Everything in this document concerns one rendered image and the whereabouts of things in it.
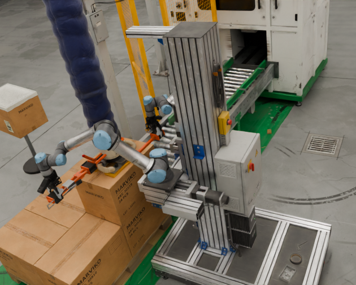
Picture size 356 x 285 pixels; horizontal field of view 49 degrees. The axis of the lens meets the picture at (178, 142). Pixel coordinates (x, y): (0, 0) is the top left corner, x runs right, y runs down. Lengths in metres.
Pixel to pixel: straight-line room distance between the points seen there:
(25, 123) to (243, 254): 2.81
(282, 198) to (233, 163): 1.57
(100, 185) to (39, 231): 0.76
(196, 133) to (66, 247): 1.41
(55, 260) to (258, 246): 1.60
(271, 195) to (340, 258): 0.92
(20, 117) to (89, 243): 1.98
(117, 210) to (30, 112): 2.03
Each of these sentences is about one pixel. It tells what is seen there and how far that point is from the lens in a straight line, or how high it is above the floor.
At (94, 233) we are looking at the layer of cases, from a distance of 3.29.
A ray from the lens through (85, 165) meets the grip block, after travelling 3.05.
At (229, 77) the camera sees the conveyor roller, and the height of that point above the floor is 0.55.
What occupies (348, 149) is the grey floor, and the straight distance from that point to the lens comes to 4.70.
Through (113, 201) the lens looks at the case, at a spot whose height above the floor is 0.82.
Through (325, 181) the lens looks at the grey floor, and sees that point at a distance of 4.25.
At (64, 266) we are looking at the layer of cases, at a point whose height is 0.54.
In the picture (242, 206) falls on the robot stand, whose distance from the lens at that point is 2.78.
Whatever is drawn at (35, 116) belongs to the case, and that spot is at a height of 0.76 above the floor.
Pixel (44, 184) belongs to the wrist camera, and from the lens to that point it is 2.79.
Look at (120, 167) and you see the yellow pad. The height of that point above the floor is 0.97.
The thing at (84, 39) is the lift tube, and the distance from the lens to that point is 2.70.
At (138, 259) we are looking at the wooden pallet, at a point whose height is 0.07.
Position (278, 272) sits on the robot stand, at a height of 0.21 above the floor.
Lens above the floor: 2.79
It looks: 34 degrees down
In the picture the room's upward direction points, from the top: 11 degrees counter-clockwise
